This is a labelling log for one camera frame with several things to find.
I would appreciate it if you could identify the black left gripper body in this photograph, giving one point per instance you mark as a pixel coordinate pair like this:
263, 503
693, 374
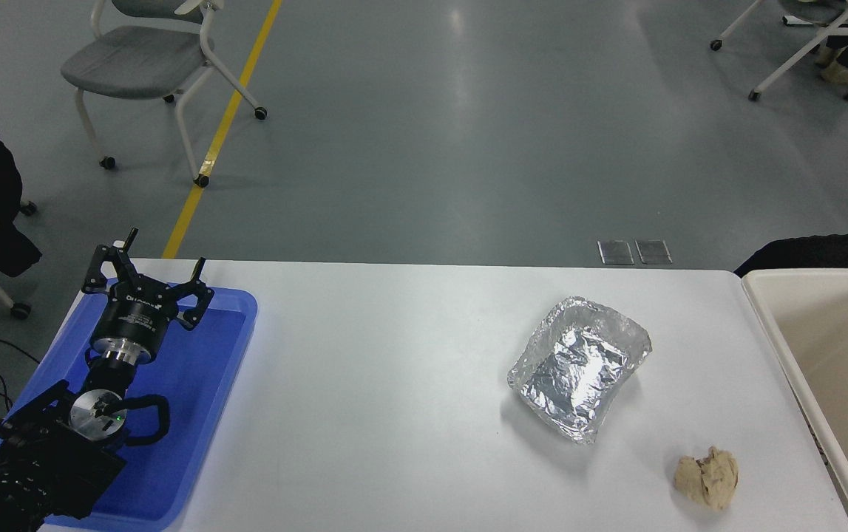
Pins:
134, 316

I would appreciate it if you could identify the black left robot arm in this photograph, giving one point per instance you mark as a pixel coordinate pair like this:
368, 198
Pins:
43, 458

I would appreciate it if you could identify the blue plastic tray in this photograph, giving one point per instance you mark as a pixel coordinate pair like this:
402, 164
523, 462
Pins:
194, 384

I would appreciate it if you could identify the crumpled silver foil tray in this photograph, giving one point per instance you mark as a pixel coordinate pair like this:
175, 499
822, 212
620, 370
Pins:
579, 369

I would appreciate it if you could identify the metal floor outlet plate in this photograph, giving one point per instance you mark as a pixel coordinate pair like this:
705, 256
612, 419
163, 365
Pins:
653, 251
615, 252

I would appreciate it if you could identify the crumpled tan paper ball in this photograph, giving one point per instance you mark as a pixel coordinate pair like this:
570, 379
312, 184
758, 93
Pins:
706, 479

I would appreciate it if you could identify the black bulky object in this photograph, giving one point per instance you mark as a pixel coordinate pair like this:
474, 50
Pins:
815, 253

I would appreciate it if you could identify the large pale plastic bin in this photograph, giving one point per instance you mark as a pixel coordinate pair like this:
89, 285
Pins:
823, 355

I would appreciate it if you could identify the grey seat white frame chair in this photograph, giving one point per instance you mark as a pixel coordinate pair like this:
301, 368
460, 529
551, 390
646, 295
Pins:
135, 59

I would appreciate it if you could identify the white frame wheeled chair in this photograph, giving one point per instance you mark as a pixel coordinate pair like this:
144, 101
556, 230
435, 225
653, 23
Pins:
812, 48

